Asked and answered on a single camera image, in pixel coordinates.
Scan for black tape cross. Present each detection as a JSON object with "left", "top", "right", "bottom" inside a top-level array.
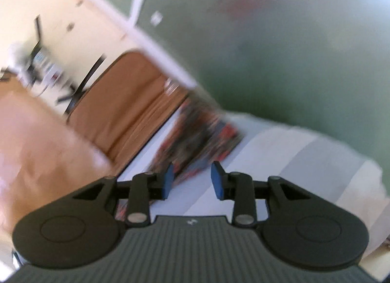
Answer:
[{"left": 57, "top": 54, "right": 106, "bottom": 115}]

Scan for floral pants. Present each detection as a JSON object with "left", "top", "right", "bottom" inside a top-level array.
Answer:
[{"left": 116, "top": 92, "right": 245, "bottom": 221}]

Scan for wooden headboard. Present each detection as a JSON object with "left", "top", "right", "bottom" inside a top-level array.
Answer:
[{"left": 0, "top": 83, "right": 116, "bottom": 242}]

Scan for brown cushion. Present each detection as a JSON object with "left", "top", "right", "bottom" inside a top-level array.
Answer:
[{"left": 66, "top": 51, "right": 190, "bottom": 171}]

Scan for blue striped bedsheet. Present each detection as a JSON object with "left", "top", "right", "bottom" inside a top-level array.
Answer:
[{"left": 116, "top": 109, "right": 390, "bottom": 261}]

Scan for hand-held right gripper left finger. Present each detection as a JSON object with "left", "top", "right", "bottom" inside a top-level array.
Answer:
[{"left": 71, "top": 162, "right": 175, "bottom": 228}]

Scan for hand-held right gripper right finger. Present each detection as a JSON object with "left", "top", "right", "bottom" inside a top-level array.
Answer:
[{"left": 211, "top": 161, "right": 317, "bottom": 228}]

